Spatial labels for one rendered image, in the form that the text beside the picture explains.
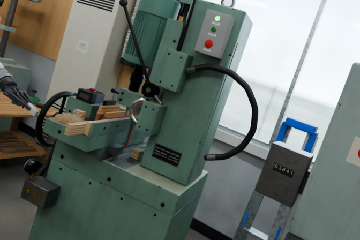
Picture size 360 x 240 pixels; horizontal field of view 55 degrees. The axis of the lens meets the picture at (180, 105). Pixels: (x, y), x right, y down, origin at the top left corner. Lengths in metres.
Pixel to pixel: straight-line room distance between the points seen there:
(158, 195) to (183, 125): 0.29
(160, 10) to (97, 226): 0.92
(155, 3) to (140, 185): 0.74
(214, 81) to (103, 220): 0.70
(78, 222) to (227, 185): 1.52
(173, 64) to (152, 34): 0.23
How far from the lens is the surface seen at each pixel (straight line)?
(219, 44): 1.29
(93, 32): 3.14
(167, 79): 1.31
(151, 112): 1.33
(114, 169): 1.40
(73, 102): 1.64
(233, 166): 2.77
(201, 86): 1.36
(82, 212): 1.53
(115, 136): 1.49
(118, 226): 1.46
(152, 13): 1.49
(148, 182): 1.35
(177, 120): 1.39
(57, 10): 3.93
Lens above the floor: 1.27
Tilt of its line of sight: 7 degrees down
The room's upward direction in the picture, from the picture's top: 18 degrees clockwise
